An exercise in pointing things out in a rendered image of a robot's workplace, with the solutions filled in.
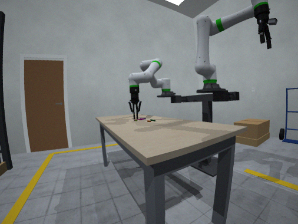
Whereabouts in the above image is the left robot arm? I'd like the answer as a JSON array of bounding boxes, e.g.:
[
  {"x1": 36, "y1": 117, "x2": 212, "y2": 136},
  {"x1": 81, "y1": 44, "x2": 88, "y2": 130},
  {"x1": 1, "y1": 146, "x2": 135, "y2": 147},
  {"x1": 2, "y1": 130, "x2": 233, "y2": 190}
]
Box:
[{"x1": 195, "y1": 0, "x2": 270, "y2": 89}]

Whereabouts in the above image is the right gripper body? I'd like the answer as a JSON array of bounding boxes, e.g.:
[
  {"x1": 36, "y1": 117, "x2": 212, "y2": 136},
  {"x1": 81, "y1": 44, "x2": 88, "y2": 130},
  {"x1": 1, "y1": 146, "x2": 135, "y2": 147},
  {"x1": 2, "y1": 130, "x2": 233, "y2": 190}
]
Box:
[{"x1": 131, "y1": 93, "x2": 139, "y2": 104}]

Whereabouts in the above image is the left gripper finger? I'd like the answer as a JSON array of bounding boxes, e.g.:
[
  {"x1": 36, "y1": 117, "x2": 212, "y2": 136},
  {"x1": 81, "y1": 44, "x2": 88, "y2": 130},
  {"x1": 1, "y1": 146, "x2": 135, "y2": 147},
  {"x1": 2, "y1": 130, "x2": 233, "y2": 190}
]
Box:
[
  {"x1": 264, "y1": 25, "x2": 271, "y2": 49},
  {"x1": 258, "y1": 20, "x2": 267, "y2": 44}
]

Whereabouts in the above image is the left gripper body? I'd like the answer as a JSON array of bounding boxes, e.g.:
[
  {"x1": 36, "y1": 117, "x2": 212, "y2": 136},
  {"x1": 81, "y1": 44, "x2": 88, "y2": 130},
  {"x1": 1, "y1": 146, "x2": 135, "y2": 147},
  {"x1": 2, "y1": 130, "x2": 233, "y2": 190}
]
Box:
[{"x1": 256, "y1": 12, "x2": 269, "y2": 26}]

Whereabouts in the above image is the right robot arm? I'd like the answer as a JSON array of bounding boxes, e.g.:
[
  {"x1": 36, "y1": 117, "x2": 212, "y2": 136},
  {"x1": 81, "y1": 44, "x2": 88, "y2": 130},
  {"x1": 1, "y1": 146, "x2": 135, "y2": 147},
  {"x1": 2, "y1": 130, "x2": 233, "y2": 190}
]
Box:
[{"x1": 128, "y1": 58, "x2": 175, "y2": 95}]

